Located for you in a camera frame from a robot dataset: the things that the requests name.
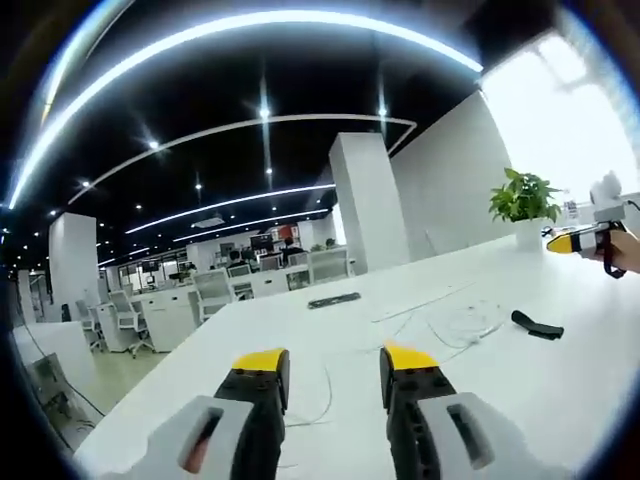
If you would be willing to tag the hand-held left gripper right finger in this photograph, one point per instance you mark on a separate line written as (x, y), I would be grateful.
(440, 425)

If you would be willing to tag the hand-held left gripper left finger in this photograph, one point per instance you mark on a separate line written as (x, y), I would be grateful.
(225, 420)

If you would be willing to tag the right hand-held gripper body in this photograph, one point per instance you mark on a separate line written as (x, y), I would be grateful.
(607, 207)

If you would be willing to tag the white desktop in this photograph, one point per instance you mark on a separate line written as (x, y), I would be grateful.
(500, 400)

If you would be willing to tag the person's right hand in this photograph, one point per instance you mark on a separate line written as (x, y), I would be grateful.
(625, 252)

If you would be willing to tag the clear plastic bottle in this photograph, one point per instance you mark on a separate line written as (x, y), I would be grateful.
(570, 207)

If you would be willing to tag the green plant in white pot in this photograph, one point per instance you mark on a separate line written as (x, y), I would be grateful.
(527, 200)

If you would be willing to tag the white office desk row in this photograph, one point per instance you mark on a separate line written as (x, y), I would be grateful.
(170, 315)

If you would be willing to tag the white mesh office chair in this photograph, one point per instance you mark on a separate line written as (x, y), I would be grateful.
(129, 315)
(327, 265)
(212, 292)

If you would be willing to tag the long ceiling light strip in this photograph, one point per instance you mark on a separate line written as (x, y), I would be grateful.
(165, 45)

